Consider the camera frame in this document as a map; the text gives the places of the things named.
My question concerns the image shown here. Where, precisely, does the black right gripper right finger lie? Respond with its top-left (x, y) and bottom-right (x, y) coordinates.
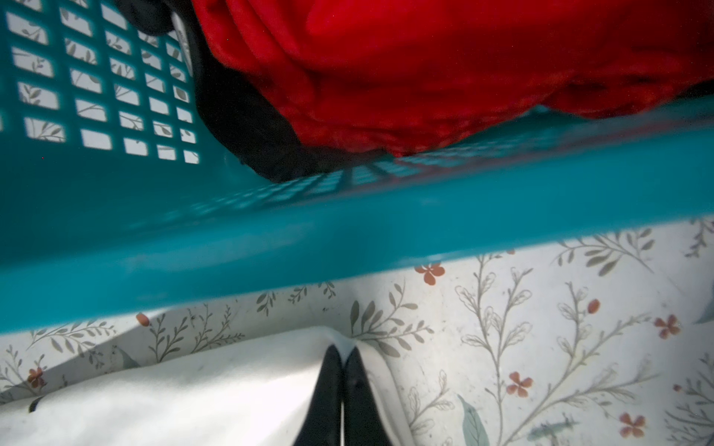
top-left (342, 348), bottom-right (392, 446)

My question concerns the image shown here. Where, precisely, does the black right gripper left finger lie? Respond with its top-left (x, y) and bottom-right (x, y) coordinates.
top-left (294, 346), bottom-right (343, 446)

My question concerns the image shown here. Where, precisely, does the white t-shirt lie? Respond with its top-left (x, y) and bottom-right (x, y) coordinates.
top-left (1, 327), bottom-right (414, 445)

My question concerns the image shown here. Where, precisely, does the teal plastic basket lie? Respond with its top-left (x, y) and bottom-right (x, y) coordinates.
top-left (1, 1), bottom-right (713, 334)

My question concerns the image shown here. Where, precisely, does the black t-shirt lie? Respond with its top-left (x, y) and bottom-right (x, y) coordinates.
top-left (115, 0), bottom-right (388, 183)

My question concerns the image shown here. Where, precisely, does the red t-shirt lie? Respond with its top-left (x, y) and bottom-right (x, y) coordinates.
top-left (193, 1), bottom-right (713, 156)

